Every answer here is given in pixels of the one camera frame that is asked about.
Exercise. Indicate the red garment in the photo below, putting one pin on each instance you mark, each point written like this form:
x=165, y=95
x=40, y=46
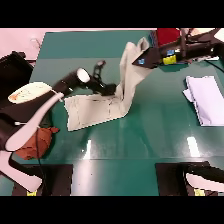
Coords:
x=168, y=35

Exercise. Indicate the brown garment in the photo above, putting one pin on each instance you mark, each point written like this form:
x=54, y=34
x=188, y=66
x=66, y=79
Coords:
x=30, y=147

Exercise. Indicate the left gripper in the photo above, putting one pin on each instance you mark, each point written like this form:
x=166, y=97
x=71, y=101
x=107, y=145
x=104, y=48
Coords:
x=104, y=89

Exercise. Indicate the beige shirt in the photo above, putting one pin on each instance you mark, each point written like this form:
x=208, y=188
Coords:
x=94, y=111

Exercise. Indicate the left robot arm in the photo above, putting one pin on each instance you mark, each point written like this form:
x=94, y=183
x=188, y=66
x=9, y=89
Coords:
x=30, y=124

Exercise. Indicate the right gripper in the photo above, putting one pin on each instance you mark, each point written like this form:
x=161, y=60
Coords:
x=148, y=58

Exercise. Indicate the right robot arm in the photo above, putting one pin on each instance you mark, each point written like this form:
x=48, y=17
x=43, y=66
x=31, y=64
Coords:
x=200, y=43

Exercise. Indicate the white garment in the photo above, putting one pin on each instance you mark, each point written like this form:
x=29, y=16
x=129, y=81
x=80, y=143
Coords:
x=207, y=100

